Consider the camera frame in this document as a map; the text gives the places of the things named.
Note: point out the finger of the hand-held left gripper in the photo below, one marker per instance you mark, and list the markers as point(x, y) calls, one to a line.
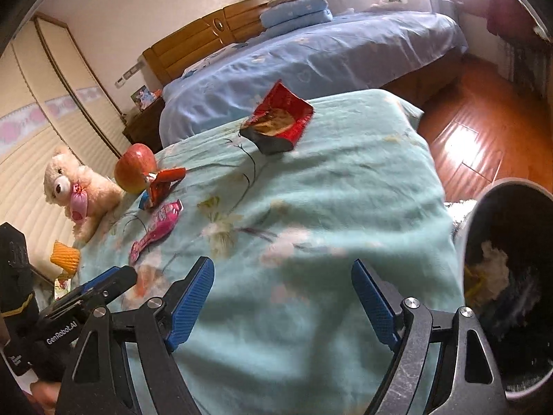
point(103, 279)

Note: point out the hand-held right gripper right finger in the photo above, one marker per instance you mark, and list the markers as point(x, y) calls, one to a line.
point(373, 302)

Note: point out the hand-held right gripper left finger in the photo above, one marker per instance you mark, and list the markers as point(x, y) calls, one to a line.
point(194, 302)

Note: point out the black trash can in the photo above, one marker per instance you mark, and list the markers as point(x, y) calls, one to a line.
point(518, 207)

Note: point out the red snack wrapper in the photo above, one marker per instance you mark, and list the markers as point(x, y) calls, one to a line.
point(281, 121)

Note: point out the person's left hand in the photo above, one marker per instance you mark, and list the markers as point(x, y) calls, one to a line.
point(43, 393)

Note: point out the orange foam fruit net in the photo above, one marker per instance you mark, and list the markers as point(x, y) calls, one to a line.
point(65, 257)

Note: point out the pink candy wrapper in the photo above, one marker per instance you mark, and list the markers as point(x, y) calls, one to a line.
point(160, 224)

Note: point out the cream teddy bear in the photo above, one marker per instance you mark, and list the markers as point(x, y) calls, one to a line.
point(95, 190)

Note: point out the small red wrapper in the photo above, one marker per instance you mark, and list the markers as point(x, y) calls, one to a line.
point(162, 181)

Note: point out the red apple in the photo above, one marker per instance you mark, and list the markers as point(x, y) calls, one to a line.
point(134, 166)

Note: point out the crumpled white tissue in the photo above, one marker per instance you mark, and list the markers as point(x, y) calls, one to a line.
point(494, 268)

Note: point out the dark wooden nightstand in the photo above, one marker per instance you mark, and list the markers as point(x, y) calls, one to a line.
point(142, 125)

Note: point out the cream sliding wardrobe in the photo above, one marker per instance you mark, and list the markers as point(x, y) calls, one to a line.
point(52, 108)

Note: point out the wooden headboard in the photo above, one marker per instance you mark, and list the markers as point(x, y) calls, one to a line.
point(190, 47)

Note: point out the bed with blue sheet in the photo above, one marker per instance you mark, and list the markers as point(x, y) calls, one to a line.
point(302, 56)

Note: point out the white radiator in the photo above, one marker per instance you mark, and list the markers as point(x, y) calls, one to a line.
point(527, 65)

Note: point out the folded blue blanket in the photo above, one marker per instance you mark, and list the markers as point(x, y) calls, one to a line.
point(298, 15)

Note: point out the white cylindrical bin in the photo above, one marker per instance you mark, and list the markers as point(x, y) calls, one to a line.
point(451, 11)

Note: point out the dark red coat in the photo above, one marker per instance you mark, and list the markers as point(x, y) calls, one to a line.
point(510, 8)

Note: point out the photo frame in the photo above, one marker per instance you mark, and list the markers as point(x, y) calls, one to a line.
point(144, 97)

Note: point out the white wall socket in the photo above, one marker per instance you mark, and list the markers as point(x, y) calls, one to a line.
point(129, 73)

